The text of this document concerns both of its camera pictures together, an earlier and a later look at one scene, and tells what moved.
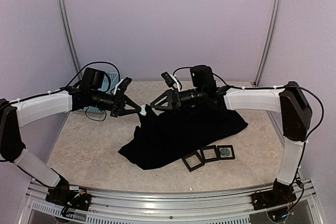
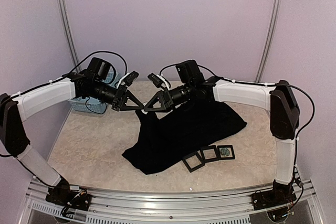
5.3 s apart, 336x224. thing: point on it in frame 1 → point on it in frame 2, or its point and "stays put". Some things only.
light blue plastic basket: x=109 y=81 stays put
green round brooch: x=225 y=152 stays put
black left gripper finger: x=126 y=100 → x=128 y=95
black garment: x=160 y=139 stays put
